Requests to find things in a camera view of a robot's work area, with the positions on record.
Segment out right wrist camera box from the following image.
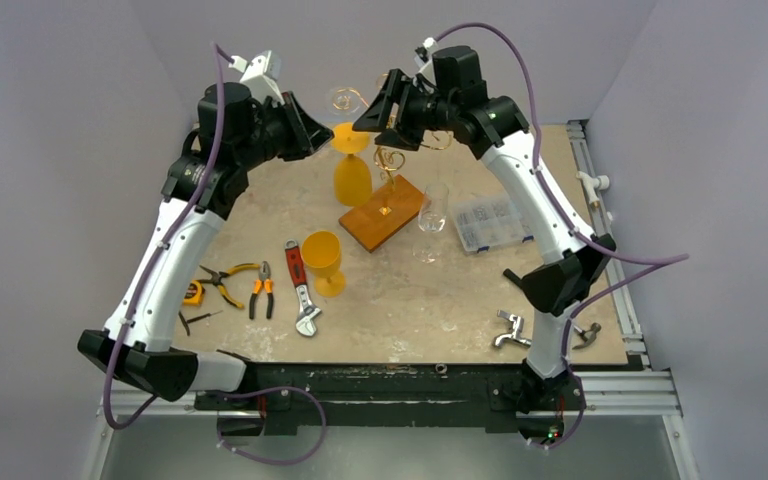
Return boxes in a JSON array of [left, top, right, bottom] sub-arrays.
[[414, 37, 438, 85]]

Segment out wooden rack base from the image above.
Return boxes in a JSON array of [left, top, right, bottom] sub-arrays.
[[339, 175, 424, 253]]

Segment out yellow tape measure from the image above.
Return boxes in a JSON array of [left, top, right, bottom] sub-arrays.
[[182, 280, 205, 307]]

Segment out aluminium frame rail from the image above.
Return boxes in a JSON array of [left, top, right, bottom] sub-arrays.
[[566, 117, 683, 419]]

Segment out white pipe tee fitting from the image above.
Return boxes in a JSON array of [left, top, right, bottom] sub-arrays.
[[576, 171, 611, 210]]

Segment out black handled hammer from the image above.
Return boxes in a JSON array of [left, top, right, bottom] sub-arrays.
[[502, 269, 602, 350]]

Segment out orange black pliers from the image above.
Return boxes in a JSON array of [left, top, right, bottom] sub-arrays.
[[248, 261, 274, 320]]

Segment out clear wine glass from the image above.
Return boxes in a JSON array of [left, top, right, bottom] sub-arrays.
[[326, 86, 367, 117], [413, 182, 449, 264]]

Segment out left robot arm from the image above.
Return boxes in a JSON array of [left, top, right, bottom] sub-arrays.
[[77, 82, 333, 409]]

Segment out yellow wine glass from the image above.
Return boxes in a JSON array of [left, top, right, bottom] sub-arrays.
[[301, 230, 346, 298], [331, 122, 372, 207]]

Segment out chrome faucet tap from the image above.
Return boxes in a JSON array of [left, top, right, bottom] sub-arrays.
[[492, 310, 532, 348]]

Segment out black table front rail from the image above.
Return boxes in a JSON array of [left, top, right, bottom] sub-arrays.
[[194, 362, 585, 444]]

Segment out clear plastic screw box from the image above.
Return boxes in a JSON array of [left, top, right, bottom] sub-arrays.
[[450, 193, 534, 254]]

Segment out purple loop cable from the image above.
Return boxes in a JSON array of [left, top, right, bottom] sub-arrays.
[[216, 386, 329, 467]]

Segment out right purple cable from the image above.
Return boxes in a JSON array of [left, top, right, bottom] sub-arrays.
[[433, 21, 690, 372]]

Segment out gold wire wine glass rack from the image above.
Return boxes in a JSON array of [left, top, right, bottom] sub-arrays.
[[330, 72, 455, 190]]

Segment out small black hex key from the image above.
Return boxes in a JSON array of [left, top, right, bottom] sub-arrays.
[[178, 310, 221, 337]]

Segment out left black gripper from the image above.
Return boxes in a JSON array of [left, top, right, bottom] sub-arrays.
[[236, 90, 333, 171]]

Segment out yellow long nose pliers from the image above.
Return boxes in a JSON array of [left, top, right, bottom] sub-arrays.
[[200, 262, 261, 310]]

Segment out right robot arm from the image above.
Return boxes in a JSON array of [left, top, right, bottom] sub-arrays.
[[353, 45, 616, 413]]

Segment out red adjustable wrench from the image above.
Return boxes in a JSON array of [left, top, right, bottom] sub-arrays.
[[284, 239, 322, 338]]

